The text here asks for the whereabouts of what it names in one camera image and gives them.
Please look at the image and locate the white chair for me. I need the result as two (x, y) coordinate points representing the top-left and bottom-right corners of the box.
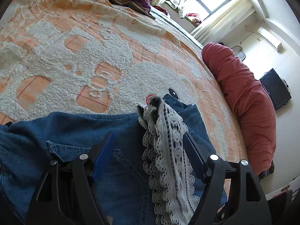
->
(232, 45), (247, 61)

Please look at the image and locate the pile of clothes on windowsill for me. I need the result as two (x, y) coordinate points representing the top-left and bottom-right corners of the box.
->
(141, 0), (203, 27)

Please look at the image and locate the blue denim pants lace trim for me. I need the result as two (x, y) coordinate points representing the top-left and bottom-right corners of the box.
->
(0, 94), (229, 225)

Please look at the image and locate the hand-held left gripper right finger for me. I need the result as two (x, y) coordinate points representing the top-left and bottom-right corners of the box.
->
(185, 132), (273, 225)

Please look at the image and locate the black monitor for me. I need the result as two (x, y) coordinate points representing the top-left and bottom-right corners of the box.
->
(259, 68), (292, 111)

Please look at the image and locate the red rolled duvet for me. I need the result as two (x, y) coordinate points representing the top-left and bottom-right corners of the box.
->
(201, 42), (277, 181)

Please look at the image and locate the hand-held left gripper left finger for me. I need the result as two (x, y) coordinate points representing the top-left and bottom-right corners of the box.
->
(28, 131), (113, 225)

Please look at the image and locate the orange and white fleece blanket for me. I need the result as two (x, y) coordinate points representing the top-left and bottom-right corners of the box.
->
(0, 0), (249, 202)

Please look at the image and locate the white curtain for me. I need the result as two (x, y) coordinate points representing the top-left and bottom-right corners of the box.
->
(189, 0), (256, 43)

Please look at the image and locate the white air conditioner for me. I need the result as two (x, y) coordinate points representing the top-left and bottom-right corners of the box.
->
(256, 27), (283, 52)

